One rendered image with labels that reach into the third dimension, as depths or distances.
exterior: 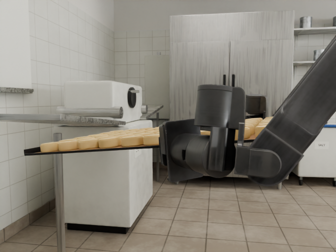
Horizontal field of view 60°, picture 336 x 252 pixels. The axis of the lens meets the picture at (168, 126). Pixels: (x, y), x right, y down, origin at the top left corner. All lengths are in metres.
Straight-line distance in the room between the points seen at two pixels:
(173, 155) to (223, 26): 3.18
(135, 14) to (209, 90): 4.34
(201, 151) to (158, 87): 4.01
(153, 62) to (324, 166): 2.68
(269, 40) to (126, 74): 2.17
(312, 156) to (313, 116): 3.54
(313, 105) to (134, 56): 4.26
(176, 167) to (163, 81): 3.92
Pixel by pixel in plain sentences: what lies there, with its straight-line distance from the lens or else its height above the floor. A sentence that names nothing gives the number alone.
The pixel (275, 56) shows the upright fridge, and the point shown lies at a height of 1.55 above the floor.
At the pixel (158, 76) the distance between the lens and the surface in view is 4.40.
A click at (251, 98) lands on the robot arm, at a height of 1.06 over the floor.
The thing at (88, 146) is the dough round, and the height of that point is 0.95.
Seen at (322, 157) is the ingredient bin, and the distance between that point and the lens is 3.98.
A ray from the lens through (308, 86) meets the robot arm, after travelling 0.41.
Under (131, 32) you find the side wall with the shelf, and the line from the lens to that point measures 4.66.
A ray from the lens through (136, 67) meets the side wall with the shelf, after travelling 4.56.
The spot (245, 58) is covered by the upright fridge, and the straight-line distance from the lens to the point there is 3.50.
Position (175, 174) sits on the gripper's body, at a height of 0.93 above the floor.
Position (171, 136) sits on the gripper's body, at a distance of 0.48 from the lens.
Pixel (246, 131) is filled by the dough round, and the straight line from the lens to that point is 0.55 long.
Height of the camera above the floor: 1.06
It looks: 5 degrees down
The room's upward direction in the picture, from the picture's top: straight up
